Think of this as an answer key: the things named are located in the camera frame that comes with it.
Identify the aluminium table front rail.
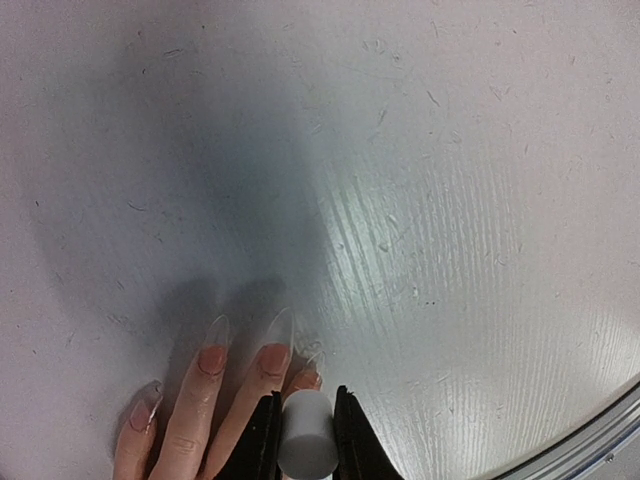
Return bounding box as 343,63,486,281
499,384,639,479

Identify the bare human hand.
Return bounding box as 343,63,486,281
112,308,322,479

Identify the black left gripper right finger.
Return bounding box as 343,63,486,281
332,385,400,480

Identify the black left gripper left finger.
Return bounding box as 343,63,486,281
214,391,282,480

